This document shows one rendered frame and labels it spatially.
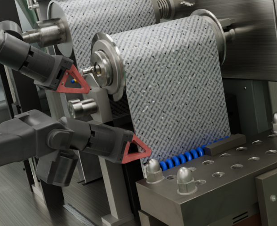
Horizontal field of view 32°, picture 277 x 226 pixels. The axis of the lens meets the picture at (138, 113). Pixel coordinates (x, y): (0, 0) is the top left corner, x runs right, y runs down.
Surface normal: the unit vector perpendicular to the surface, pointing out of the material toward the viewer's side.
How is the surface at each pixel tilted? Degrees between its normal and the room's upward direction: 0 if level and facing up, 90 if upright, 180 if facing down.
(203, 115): 90
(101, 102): 90
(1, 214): 0
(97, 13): 71
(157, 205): 90
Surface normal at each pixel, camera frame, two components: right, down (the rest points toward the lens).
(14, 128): 0.07, -0.89
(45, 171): -0.62, -0.04
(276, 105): 0.47, 0.11
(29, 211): -0.19, -0.95
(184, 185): -0.51, 0.29
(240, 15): -0.86, 0.28
